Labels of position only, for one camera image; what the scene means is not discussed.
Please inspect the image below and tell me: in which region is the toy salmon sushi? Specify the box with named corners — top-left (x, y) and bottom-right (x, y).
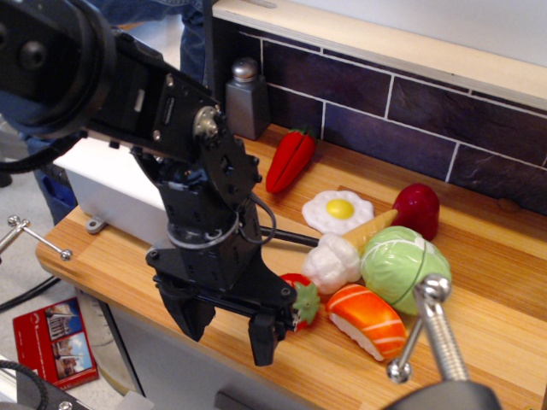
top-left (326, 284), bottom-right (407, 362)

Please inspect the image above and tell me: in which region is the wooden shelf ledge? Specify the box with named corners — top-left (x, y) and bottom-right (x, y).
top-left (212, 1), bottom-right (546, 109)

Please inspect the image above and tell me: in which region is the toy ice cream cone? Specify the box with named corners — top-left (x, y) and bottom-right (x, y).
top-left (302, 209), bottom-right (398, 295)

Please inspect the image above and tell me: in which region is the silver clamp screw left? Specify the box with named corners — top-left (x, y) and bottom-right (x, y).
top-left (0, 215), bottom-right (74, 262)

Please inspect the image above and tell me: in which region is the white light switch box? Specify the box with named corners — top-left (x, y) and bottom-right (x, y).
top-left (54, 138), bottom-right (169, 245)

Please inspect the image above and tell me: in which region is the silver clamp screw right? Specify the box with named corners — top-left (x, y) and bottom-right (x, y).
top-left (386, 273), bottom-right (469, 384)

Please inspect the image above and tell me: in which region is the grey salt shaker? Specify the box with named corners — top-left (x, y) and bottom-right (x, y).
top-left (226, 57), bottom-right (271, 140)

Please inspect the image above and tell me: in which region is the dark red toy fruit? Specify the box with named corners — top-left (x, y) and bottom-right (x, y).
top-left (391, 184), bottom-right (440, 241)

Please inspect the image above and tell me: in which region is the person in blue jeans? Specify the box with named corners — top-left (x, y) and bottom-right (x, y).
top-left (17, 0), bottom-right (206, 224)

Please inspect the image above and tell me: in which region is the red toy chili pepper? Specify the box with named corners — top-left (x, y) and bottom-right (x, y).
top-left (266, 130), bottom-right (317, 193)

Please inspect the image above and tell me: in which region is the black cable on floor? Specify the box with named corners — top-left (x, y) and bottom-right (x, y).
top-left (0, 275), bottom-right (61, 312)

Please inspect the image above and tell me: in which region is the silver clamp screw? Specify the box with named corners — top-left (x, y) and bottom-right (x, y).
top-left (0, 215), bottom-right (74, 262)
top-left (386, 273), bottom-right (469, 384)

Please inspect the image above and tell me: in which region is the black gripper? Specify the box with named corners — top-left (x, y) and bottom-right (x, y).
top-left (146, 196), bottom-right (297, 366)

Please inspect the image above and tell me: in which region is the toy fried egg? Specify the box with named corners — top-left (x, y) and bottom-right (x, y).
top-left (302, 190), bottom-right (374, 235)

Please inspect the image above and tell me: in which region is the red book on floor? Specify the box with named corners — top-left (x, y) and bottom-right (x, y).
top-left (13, 298), bottom-right (99, 390)

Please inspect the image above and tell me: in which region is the red toy strawberry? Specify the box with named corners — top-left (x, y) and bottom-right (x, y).
top-left (281, 273), bottom-right (321, 331)

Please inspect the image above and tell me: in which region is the green toy cabbage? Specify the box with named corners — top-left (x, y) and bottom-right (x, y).
top-left (361, 225), bottom-right (452, 316)

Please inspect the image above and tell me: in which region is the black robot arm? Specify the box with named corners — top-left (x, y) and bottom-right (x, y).
top-left (1, 1), bottom-right (297, 366)

